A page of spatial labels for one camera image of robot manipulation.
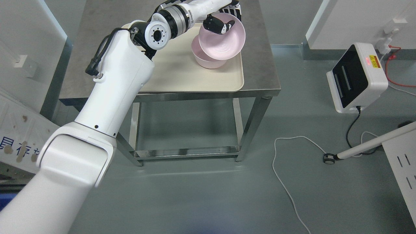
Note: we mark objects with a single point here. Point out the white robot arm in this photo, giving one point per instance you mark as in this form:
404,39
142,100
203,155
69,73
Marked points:
77,155

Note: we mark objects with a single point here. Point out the white wall socket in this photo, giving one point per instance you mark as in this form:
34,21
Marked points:
390,29

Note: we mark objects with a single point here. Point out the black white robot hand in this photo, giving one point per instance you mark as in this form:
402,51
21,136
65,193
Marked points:
219,27

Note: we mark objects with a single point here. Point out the beige plastic tray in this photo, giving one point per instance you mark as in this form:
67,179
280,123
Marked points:
176,70

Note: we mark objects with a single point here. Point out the white sign with blue text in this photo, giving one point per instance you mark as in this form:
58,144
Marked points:
23,133

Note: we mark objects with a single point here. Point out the white black box device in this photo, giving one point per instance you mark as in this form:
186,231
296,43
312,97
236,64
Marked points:
357,80

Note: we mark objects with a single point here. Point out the white stand leg with caster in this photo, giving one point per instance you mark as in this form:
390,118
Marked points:
330,158

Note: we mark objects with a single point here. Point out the stainless steel table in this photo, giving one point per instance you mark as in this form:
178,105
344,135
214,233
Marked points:
261,81

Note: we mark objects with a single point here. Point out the white perforated panel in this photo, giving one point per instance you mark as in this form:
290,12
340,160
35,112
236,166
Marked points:
401,153

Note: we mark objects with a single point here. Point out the white wall switch box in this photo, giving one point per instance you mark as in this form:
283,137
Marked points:
25,65

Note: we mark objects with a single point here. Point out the pink bowl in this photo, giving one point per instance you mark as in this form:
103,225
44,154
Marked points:
202,58
223,46

